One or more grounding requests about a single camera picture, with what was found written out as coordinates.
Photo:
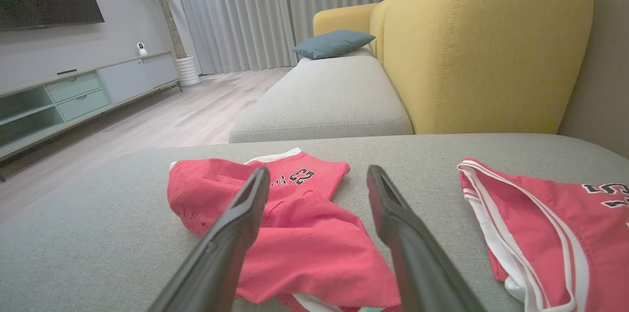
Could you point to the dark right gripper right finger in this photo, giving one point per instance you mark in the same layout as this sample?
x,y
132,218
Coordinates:
x,y
417,263

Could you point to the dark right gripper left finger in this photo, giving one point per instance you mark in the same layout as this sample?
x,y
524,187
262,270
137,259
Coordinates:
x,y
226,253

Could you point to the red white basketball shorts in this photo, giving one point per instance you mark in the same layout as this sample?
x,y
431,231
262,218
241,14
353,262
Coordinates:
x,y
304,248

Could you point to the red white basketball jersey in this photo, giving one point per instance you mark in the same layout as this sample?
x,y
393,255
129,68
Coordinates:
x,y
555,243

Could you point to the grey sofa chaise seat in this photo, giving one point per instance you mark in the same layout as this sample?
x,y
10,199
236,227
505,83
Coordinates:
x,y
98,233

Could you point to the grey sofa seat cushion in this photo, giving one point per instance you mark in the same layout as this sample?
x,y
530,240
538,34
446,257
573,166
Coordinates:
x,y
324,100

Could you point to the white ribbed plant pot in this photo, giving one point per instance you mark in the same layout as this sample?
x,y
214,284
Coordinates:
x,y
188,71

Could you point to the grey green tv cabinet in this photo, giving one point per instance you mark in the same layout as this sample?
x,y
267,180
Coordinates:
x,y
78,96

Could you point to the yellow sofa backrest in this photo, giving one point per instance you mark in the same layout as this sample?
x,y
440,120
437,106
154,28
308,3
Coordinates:
x,y
481,46

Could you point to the blue throw pillow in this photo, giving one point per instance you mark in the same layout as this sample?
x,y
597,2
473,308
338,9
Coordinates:
x,y
334,42

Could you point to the black remote control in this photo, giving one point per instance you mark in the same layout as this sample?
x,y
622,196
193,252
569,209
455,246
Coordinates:
x,y
66,71

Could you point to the grey pleated curtain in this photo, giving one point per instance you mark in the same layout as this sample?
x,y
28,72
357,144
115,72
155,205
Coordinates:
x,y
255,12

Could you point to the indoor tree plant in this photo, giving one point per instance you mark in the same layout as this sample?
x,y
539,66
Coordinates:
x,y
167,12

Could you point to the small white security camera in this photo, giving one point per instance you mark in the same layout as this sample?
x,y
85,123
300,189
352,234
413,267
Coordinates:
x,y
142,48

